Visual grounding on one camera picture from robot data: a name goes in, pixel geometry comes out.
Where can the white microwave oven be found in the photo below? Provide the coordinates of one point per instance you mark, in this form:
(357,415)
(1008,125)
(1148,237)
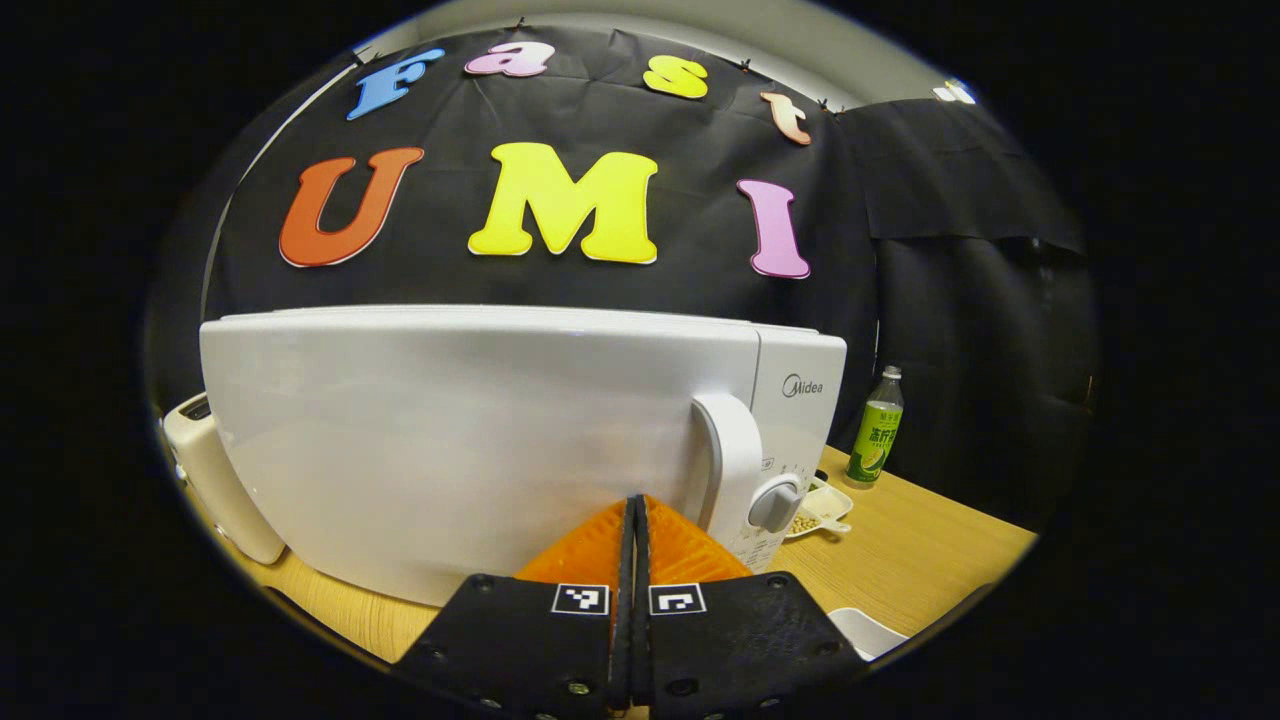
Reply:
(450,430)

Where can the white divided grain dish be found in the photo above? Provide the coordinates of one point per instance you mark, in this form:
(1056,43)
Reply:
(825,505)

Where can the small white rectangular dish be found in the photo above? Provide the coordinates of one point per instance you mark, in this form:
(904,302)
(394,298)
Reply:
(865,632)

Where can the small ceiling light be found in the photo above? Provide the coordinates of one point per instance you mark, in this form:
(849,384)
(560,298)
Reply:
(955,93)

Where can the green drink bottle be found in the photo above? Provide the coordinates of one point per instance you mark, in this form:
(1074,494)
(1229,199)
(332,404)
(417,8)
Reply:
(876,435)

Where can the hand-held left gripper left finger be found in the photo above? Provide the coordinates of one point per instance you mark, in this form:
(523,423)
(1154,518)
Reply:
(540,640)

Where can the black backdrop cloth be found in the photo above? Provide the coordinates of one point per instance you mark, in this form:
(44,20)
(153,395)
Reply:
(700,120)

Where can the white toaster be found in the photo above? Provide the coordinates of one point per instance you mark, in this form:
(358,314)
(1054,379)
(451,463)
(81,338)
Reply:
(220,480)

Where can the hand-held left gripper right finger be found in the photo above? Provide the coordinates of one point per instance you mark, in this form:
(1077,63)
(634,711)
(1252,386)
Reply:
(730,640)

